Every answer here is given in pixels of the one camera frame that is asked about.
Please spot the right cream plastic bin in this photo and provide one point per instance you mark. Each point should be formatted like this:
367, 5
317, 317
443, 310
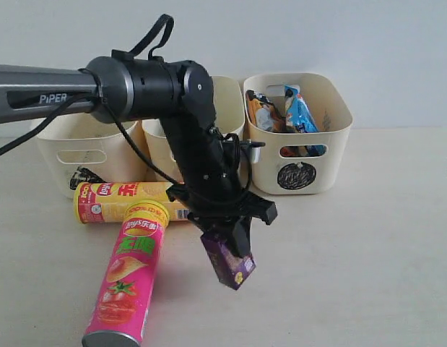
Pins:
297, 163

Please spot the orange snack bag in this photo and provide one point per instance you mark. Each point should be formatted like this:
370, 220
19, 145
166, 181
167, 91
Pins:
265, 116

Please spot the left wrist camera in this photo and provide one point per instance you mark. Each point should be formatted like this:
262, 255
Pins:
252, 149

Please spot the pink Lays chips can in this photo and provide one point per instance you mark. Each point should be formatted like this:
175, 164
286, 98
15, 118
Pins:
120, 313

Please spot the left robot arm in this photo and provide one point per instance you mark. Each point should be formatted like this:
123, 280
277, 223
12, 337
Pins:
180, 96

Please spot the purple drink carton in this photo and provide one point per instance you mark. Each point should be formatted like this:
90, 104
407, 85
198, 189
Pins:
231, 269

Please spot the blue instant noodle packet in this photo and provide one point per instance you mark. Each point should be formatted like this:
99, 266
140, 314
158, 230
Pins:
298, 120

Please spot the middle cream plastic bin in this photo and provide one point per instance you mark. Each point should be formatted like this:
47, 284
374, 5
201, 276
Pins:
228, 102

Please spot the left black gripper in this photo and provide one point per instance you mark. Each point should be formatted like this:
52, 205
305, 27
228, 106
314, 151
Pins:
224, 208

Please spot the yellow Lays chips can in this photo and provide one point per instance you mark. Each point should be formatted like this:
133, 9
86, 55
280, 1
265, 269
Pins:
107, 202

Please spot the left cream plastic bin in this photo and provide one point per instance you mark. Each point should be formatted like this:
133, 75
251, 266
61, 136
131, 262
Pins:
78, 148

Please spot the cream plastic bin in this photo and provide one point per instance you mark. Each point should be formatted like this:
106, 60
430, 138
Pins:
78, 148
228, 102
297, 163

